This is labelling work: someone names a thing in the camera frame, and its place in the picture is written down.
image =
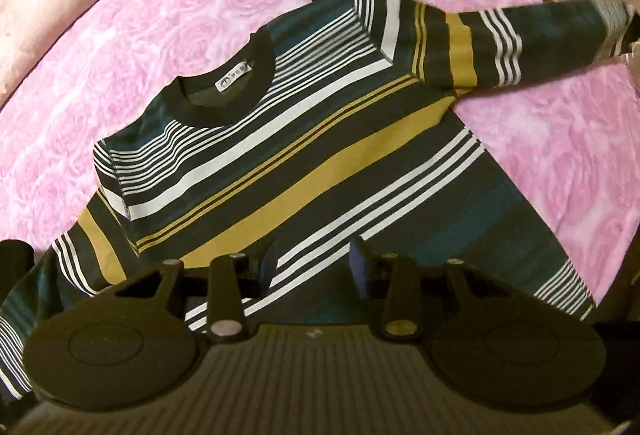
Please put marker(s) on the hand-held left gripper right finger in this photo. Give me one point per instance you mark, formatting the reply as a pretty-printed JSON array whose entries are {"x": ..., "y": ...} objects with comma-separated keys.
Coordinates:
[{"x": 358, "y": 270}]

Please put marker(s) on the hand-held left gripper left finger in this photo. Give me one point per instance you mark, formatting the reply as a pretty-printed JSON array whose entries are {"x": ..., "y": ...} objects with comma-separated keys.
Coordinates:
[{"x": 267, "y": 270}]

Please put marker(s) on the striped sweater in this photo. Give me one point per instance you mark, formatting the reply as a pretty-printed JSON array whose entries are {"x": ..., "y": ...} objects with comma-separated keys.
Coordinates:
[{"x": 320, "y": 140}]

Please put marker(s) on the pink floral blanket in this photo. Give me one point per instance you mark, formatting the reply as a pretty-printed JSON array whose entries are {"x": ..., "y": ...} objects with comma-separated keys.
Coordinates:
[{"x": 150, "y": 40}]

